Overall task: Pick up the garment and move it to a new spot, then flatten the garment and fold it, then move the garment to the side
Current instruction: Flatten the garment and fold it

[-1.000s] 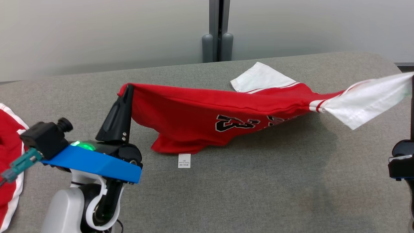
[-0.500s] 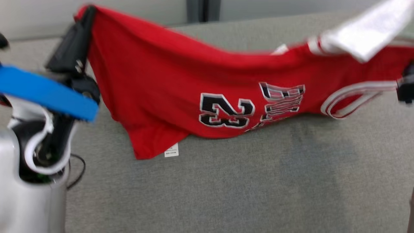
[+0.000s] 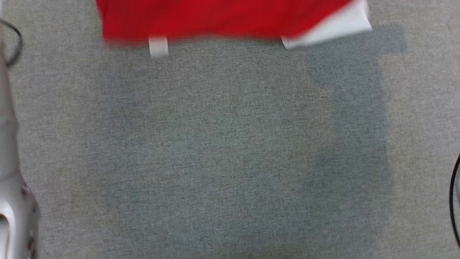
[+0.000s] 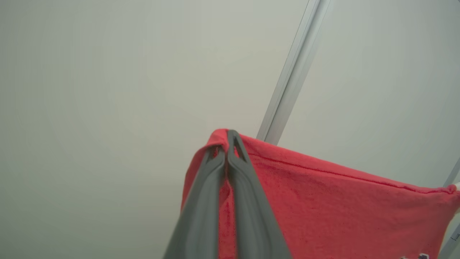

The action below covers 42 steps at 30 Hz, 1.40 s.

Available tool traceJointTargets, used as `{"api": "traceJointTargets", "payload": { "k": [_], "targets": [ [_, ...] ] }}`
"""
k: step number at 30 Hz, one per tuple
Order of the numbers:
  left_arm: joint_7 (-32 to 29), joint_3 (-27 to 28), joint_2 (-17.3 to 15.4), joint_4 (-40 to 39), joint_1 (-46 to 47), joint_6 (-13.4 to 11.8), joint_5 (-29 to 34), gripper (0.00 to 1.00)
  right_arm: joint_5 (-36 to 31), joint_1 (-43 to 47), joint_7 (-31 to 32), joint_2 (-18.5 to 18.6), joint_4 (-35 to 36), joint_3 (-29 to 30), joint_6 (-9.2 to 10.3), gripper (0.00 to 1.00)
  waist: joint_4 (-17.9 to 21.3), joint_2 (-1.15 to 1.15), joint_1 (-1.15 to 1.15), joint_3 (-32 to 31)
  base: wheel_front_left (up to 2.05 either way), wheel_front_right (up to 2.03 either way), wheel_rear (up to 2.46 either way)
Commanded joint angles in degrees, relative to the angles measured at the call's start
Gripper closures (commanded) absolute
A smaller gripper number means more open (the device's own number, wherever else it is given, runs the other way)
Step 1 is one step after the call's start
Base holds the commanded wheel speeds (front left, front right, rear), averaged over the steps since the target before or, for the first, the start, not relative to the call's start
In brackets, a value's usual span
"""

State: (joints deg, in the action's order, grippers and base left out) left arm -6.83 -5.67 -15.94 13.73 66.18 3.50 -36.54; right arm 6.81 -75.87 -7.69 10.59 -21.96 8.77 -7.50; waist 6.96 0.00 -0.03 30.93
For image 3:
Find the red white Bulls jersey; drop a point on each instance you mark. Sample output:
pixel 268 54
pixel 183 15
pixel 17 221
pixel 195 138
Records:
pixel 215 18

